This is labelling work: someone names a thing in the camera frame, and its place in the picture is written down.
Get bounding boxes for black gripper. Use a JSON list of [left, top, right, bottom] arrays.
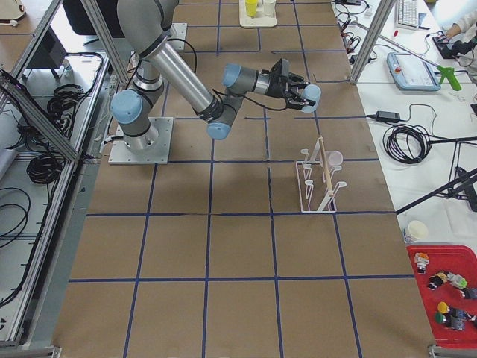
[[265, 58, 315, 111]]

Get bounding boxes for blue plastic cup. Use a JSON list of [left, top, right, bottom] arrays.
[[300, 84, 321, 113]]

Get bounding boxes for pink plastic cup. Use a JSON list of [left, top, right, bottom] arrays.
[[325, 150, 344, 168]]

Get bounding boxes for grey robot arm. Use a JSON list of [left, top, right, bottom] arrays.
[[111, 1, 320, 152]]

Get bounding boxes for pale green plastic cup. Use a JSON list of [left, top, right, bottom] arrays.
[[262, 0, 276, 17]]

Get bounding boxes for yellow plastic cup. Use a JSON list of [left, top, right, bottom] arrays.
[[244, 0, 258, 17]]

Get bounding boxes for white paper cup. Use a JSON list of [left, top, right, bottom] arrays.
[[402, 220, 429, 243]]

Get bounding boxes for cream plastic tray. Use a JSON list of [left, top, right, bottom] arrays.
[[239, 0, 277, 28]]

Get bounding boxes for black power adapter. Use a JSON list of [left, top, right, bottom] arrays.
[[376, 110, 401, 123]]

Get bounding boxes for white computer keyboard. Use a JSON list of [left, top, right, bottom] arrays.
[[395, 0, 419, 29]]

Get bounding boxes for green plastic printed part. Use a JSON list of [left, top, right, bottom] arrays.
[[437, 66, 461, 91]]

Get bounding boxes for person in white shirt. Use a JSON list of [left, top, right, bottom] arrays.
[[444, 10, 476, 42]]

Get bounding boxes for red plastic bin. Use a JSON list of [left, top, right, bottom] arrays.
[[407, 245, 476, 349]]

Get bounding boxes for white wire dish rack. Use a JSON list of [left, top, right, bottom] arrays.
[[295, 136, 347, 214]]

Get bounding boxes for coiled black cable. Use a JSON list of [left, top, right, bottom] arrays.
[[382, 125, 433, 165]]

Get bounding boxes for aluminium frame post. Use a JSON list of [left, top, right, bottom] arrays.
[[350, 0, 395, 84]]

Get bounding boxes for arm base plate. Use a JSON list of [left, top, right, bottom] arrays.
[[165, 22, 188, 52], [109, 117, 174, 165]]

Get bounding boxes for black camera tripod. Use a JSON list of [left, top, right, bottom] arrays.
[[394, 136, 477, 216]]

